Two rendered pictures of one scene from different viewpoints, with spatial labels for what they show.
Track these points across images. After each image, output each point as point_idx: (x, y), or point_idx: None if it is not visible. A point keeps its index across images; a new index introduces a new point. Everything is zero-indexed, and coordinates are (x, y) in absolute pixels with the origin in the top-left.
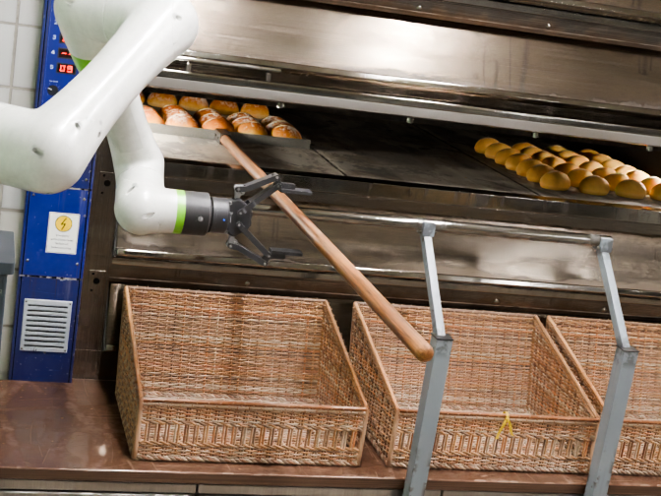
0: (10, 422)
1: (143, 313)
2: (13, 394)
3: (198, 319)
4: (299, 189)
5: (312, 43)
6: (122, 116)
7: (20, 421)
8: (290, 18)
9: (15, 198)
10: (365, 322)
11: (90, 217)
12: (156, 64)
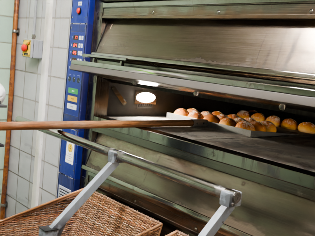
0: (1, 233)
1: (87, 204)
2: (36, 228)
3: (104, 215)
4: (0, 104)
5: (162, 45)
6: None
7: (4, 234)
8: (157, 31)
9: None
10: None
11: (83, 147)
12: None
